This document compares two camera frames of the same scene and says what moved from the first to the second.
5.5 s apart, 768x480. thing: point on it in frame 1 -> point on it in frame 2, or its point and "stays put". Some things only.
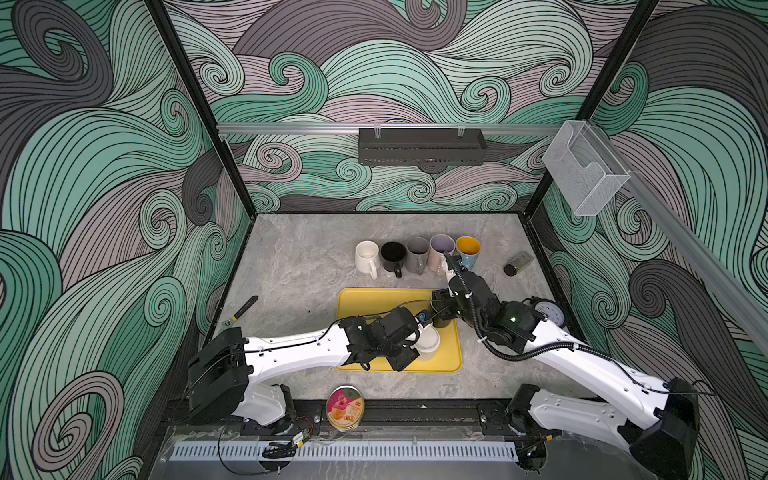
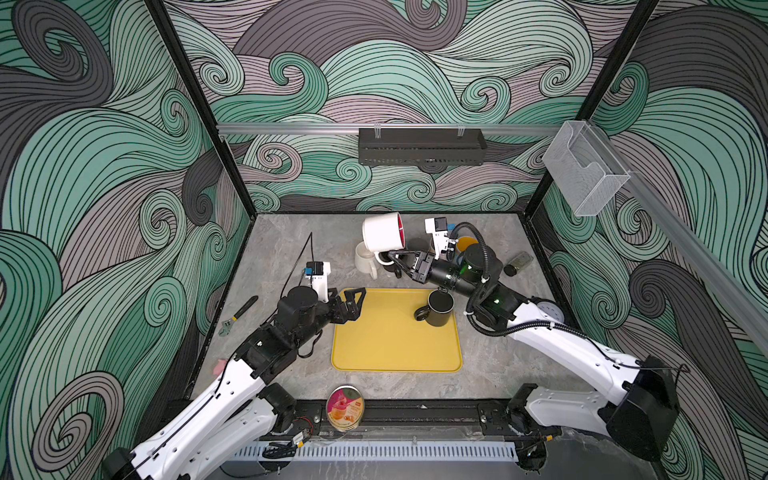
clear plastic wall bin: (585, 169) stays put
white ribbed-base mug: (367, 257) stays put
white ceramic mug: (428, 343) -> (383, 232)
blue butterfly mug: (468, 249) stays put
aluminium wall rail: (394, 127) stays put
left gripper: (405, 359) -> (352, 311)
